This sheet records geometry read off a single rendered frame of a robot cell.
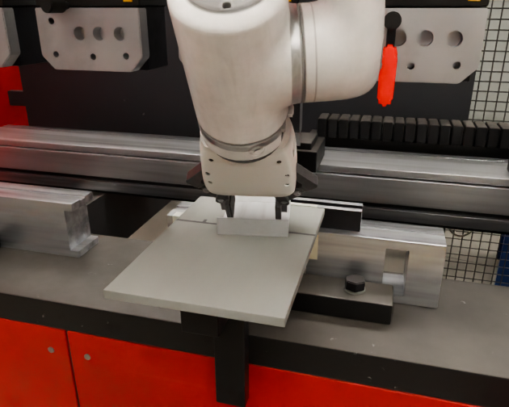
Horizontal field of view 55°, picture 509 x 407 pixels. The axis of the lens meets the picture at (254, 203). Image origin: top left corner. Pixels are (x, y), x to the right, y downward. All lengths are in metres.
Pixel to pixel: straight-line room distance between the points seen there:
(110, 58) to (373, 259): 0.44
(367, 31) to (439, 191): 0.58
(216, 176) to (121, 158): 0.55
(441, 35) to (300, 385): 0.44
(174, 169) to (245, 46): 0.67
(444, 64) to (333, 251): 0.28
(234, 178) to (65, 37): 0.33
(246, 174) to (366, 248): 0.24
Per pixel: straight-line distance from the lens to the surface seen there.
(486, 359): 0.65
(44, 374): 0.84
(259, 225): 0.58
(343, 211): 0.67
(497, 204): 0.94
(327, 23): 0.38
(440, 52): 0.59
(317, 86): 0.38
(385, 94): 0.56
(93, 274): 0.80
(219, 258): 0.54
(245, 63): 0.35
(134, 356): 0.73
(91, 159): 1.08
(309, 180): 0.54
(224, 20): 0.34
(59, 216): 0.83
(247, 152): 0.44
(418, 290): 0.70
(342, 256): 0.69
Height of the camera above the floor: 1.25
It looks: 22 degrees down
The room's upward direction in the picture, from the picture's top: straight up
